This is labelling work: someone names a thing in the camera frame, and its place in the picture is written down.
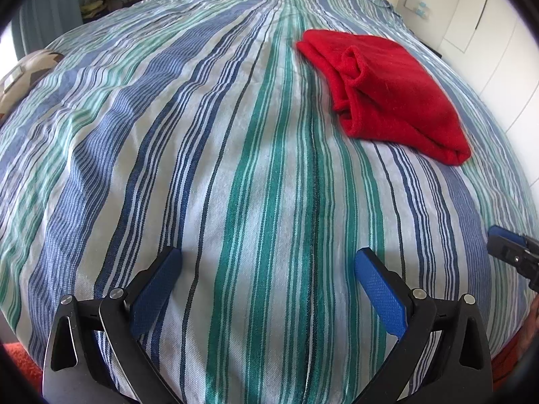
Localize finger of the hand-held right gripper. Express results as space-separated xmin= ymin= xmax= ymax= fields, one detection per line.
xmin=487 ymin=225 xmax=539 ymax=294

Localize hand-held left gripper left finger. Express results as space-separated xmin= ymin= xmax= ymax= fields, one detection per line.
xmin=42 ymin=246 xmax=186 ymax=404

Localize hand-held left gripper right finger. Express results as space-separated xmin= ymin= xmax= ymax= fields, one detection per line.
xmin=354 ymin=248 xmax=494 ymax=404

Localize red sweater with white dog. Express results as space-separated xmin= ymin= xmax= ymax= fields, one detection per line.
xmin=296 ymin=29 xmax=473 ymax=166

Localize blue green striped bed cover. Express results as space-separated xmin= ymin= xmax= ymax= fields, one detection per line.
xmin=0 ymin=0 xmax=536 ymax=404

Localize white wardrobe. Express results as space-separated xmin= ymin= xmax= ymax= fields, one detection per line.
xmin=438 ymin=0 xmax=539 ymax=137

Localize geometric patterned pillow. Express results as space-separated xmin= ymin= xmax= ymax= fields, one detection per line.
xmin=0 ymin=49 xmax=65 ymax=124

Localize small silver phone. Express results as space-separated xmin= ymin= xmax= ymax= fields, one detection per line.
xmin=3 ymin=67 xmax=24 ymax=92

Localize blue curtain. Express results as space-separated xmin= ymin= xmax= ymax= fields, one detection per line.
xmin=8 ymin=0 xmax=86 ymax=60

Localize wall socket panel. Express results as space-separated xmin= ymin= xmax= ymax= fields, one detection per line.
xmin=404 ymin=0 xmax=431 ymax=19

